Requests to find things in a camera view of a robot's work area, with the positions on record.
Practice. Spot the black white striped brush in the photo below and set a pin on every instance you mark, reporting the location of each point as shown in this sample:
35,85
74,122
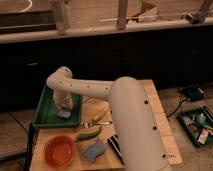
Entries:
113,142

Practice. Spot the yellow corn cob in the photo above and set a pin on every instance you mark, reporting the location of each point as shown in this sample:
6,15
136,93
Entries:
100,115

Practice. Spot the blue device on floor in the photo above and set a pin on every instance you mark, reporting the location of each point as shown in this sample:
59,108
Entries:
192,93

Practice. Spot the green plastic tray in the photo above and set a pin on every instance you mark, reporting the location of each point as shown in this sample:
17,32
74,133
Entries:
46,113

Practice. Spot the green bin with clutter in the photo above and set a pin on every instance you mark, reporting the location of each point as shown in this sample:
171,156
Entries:
198,125

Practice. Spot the green chili pepper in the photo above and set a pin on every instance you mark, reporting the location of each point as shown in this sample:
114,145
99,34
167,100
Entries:
90,135

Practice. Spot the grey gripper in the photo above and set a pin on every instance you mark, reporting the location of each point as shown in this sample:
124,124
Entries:
62,99

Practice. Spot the orange plastic bowl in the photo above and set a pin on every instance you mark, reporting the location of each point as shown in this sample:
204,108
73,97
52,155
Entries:
59,151

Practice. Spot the blue sponge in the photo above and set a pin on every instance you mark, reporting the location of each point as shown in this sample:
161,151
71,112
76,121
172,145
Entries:
95,150

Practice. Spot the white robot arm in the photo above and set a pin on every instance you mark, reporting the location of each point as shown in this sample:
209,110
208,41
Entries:
140,143

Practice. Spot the metal fork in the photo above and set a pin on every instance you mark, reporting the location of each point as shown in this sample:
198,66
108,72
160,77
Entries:
90,124

